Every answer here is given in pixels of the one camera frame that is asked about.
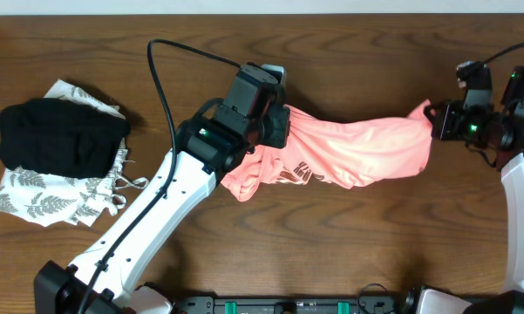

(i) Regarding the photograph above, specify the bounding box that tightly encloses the pink cloth garment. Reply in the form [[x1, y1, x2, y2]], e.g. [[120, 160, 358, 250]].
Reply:
[[221, 99, 432, 201]]

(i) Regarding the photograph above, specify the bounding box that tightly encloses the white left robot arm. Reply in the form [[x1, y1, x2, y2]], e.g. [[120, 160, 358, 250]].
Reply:
[[34, 63, 289, 313]]

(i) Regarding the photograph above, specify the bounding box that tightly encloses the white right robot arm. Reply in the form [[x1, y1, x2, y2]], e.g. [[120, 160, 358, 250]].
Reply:
[[414, 61, 524, 313]]

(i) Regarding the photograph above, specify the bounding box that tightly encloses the black folded garment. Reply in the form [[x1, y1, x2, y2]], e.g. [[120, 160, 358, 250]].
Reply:
[[0, 98, 130, 179]]

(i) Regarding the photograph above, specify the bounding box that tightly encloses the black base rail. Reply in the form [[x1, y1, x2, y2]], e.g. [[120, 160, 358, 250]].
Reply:
[[126, 283, 502, 314]]

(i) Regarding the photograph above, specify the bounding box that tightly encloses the white fern-print drawstring bag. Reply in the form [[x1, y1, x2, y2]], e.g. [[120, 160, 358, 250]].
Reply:
[[0, 79, 148, 227]]

